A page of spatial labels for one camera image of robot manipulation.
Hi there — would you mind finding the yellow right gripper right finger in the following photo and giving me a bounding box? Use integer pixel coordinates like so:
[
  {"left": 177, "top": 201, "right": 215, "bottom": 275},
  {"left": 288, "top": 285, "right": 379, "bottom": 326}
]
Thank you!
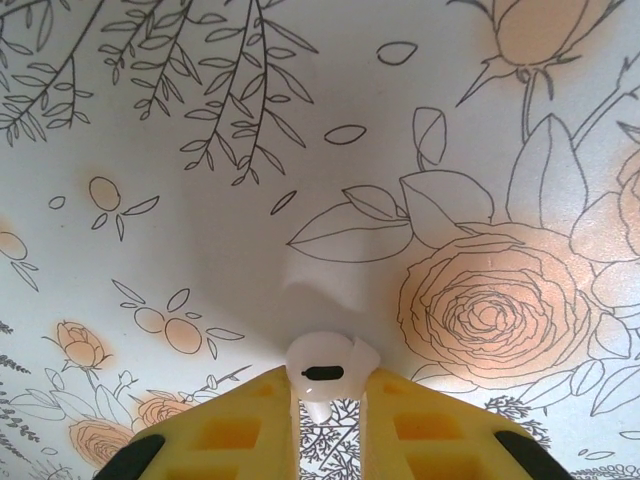
[{"left": 359, "top": 368, "right": 572, "bottom": 480}]

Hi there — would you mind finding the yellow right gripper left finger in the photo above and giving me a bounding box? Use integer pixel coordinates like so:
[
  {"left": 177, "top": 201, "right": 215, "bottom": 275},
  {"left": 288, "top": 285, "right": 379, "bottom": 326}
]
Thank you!
[{"left": 94, "top": 364, "right": 302, "bottom": 480}]

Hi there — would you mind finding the white wireless earbud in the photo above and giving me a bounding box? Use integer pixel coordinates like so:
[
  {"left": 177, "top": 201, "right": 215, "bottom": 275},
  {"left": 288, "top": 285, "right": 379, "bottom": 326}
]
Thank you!
[{"left": 285, "top": 330, "right": 381, "bottom": 426}]

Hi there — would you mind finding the floral patterned table cover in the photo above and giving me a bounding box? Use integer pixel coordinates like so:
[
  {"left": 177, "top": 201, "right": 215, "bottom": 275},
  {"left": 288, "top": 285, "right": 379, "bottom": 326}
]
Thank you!
[{"left": 0, "top": 0, "right": 640, "bottom": 480}]

